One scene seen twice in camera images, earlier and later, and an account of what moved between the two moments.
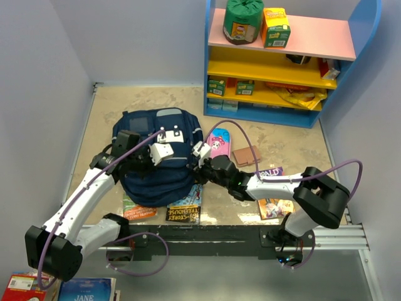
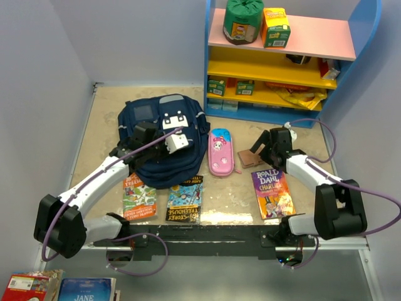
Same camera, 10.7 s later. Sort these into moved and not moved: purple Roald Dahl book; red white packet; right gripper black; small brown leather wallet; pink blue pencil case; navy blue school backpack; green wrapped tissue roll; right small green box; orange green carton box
Moved: right gripper black; navy blue school backpack; small brown leather wallet
Not moved: purple Roald Dahl book; orange green carton box; green wrapped tissue roll; red white packet; right small green box; pink blue pencil case
